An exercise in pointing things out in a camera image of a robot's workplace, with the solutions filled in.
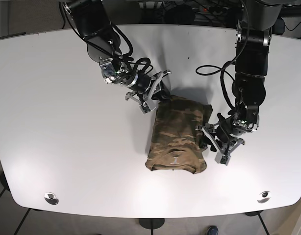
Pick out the chrome table grommet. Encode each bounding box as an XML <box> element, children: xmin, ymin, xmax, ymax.
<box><xmin>257</xmin><ymin>191</ymin><xmax>272</xmax><ymax>204</ymax></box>
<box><xmin>44</xmin><ymin>192</ymin><xmax>59</xmax><ymax>205</ymax></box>

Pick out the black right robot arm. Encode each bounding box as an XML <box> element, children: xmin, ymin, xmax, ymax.
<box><xmin>59</xmin><ymin>0</ymin><xmax>171</xmax><ymax>114</ymax></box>

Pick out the right chrome table grommet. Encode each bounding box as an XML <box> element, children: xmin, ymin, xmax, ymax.
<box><xmin>257</xmin><ymin>191</ymin><xmax>272</xmax><ymax>204</ymax></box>

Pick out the camouflage brown green T-shirt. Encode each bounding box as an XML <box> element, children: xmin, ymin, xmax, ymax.
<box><xmin>145</xmin><ymin>95</ymin><xmax>213</xmax><ymax>174</ymax></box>

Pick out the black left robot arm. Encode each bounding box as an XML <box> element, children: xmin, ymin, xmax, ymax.
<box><xmin>199</xmin><ymin>0</ymin><xmax>286</xmax><ymax>165</ymax></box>

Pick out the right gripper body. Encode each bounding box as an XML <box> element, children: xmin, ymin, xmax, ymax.
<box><xmin>125</xmin><ymin>70</ymin><xmax>171</xmax><ymax>114</ymax></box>

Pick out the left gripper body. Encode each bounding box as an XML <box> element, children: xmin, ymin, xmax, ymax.
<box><xmin>195</xmin><ymin>122</ymin><xmax>245</xmax><ymax>165</ymax></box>

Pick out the left chrome table grommet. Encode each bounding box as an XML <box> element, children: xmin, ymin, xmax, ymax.
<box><xmin>44</xmin><ymin>192</ymin><xmax>59</xmax><ymax>205</ymax></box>

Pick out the front black table foot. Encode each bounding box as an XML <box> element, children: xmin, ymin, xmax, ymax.
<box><xmin>138</xmin><ymin>218</ymin><xmax>165</xmax><ymax>230</ymax></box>

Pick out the grey sneaker shoe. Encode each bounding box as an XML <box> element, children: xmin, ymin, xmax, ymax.
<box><xmin>205</xmin><ymin>226</ymin><xmax>219</xmax><ymax>235</ymax></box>

